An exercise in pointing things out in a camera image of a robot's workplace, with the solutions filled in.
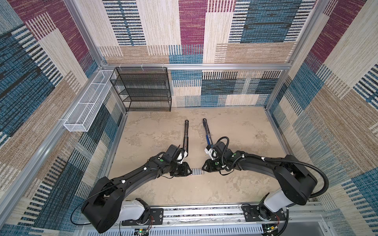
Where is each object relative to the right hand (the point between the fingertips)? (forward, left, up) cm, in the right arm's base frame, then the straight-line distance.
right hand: (206, 170), depth 86 cm
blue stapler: (+20, -4, -1) cm, 21 cm away
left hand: (-2, +9, +4) cm, 10 cm away
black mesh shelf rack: (+57, +41, +16) cm, 72 cm away
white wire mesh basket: (+14, +60, +32) cm, 69 cm away
